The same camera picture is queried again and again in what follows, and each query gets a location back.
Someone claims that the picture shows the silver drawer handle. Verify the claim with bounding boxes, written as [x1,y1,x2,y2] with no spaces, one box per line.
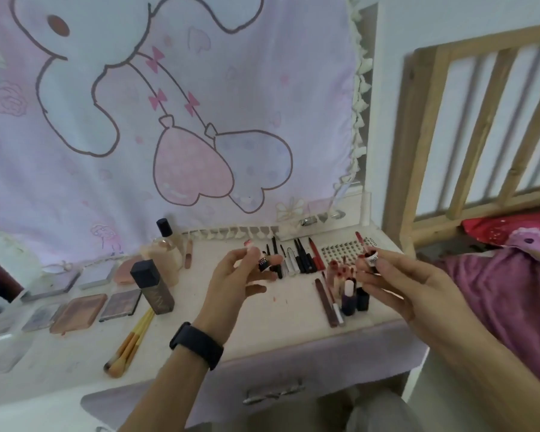
[242,384,306,404]

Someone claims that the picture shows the long black makeup pencil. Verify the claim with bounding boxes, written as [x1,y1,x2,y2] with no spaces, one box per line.
[271,236,283,280]

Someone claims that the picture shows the short black makeup pencil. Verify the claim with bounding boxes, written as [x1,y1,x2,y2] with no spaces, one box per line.
[293,239,307,274]

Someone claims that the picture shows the peach pump bottle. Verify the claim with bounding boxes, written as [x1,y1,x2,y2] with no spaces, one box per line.
[139,238,183,287]

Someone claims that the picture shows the pink cartoon cloth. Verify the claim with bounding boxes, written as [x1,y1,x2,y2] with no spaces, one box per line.
[0,0,372,275]

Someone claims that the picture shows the clear square palette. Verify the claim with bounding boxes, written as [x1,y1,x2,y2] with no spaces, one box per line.
[0,337,35,376]

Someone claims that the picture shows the yellow handled makeup brushes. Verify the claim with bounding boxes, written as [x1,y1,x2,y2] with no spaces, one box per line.
[109,311,155,379]

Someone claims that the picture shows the false eyelash tray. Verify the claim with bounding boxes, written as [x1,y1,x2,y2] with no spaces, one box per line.
[319,237,379,266]

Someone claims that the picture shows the person's left hand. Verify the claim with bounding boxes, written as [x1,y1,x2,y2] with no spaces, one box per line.
[193,247,283,347]

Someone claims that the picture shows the red makeup pencil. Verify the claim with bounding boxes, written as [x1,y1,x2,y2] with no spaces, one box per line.
[308,238,326,271]

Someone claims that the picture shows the small grey square palette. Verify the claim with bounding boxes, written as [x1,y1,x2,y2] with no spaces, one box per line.
[79,261,118,291]

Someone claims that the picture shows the silver square palette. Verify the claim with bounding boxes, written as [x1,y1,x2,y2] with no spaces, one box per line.
[21,303,68,334]

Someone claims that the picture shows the red applicator wand silver cap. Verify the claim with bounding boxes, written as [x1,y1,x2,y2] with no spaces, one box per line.
[322,272,346,328]

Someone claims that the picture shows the small pale tube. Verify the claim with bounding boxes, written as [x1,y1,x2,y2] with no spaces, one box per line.
[245,239,271,273]

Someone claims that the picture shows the wooden bed frame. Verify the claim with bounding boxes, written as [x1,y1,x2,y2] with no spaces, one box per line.
[382,22,540,275]

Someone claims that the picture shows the purple bed sheet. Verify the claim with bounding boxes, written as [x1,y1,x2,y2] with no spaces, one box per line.
[436,249,540,397]

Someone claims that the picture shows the beige tube black cap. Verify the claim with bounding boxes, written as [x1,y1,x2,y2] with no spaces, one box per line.
[332,265,354,298]

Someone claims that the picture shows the pink rounded compact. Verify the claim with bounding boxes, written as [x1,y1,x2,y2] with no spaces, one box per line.
[115,255,147,284]

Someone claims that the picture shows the dark square foundation bottle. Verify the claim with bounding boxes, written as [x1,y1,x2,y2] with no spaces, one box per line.
[130,259,175,316]

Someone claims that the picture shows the black smartwatch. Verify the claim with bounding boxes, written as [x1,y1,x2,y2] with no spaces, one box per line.
[169,322,225,372]

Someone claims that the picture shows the white dressing table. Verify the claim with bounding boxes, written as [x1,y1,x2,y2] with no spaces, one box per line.
[0,0,428,432]

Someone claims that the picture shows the dark pencil pink tip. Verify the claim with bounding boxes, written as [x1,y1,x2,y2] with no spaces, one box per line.
[296,238,318,274]

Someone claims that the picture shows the red floral pillow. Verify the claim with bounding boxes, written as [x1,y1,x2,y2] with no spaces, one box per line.
[461,210,540,268]

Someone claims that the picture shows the purple drawer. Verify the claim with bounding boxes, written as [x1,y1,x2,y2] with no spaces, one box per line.
[80,321,428,430]

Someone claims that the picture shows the person's right hand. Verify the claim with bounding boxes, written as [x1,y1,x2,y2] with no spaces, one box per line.
[355,247,467,343]

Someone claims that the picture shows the brown blush palette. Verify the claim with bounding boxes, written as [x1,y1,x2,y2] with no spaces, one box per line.
[49,293,108,336]

